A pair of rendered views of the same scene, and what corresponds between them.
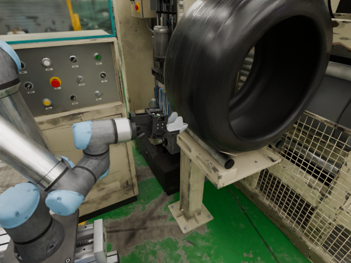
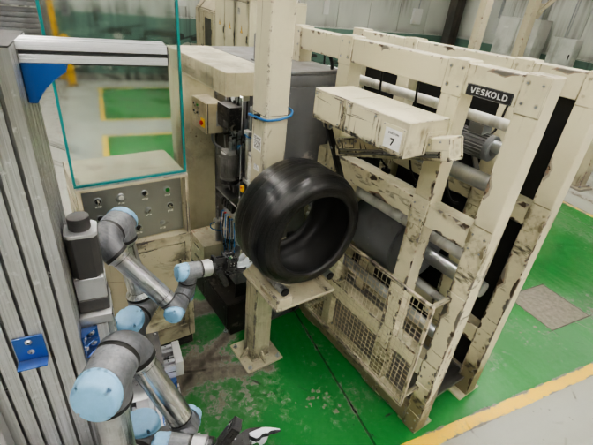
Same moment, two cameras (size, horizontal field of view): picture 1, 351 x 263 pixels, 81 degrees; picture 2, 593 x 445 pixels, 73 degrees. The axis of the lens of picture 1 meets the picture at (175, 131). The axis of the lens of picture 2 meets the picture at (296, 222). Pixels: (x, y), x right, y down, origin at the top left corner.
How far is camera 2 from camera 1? 1.17 m
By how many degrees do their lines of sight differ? 9
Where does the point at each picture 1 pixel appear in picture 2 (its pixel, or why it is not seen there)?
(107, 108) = (171, 237)
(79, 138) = (182, 274)
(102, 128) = (195, 267)
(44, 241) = not seen: hidden behind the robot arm
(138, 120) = (218, 261)
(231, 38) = (278, 214)
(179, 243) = (243, 383)
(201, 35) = (261, 208)
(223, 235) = (291, 373)
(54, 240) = not seen: hidden behind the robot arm
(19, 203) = (134, 319)
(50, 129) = not seen: hidden behind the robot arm
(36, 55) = (112, 192)
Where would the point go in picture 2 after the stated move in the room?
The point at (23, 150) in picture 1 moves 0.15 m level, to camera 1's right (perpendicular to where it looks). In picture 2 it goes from (154, 282) to (194, 282)
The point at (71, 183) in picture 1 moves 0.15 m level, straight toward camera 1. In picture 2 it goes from (178, 303) to (198, 324)
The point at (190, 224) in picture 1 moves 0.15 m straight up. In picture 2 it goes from (256, 364) to (257, 348)
